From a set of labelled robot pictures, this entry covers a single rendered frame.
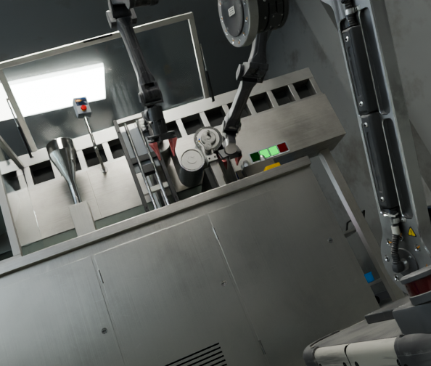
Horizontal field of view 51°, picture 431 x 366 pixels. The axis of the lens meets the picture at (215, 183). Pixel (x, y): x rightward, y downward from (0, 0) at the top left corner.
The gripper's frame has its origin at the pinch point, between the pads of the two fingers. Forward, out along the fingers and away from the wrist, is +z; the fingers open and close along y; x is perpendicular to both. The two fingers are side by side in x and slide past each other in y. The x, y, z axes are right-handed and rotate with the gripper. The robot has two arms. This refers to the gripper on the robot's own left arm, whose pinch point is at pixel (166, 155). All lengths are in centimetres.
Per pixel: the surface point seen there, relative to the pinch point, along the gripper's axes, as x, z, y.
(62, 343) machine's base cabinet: 4, 57, 57
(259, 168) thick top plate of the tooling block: -28, 21, -51
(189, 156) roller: -43.5, 8.1, -21.9
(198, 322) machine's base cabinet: 15, 64, 8
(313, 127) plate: -66, 14, -110
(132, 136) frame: -45.1, -8.5, 3.3
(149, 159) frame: -36.9, 3.4, -0.1
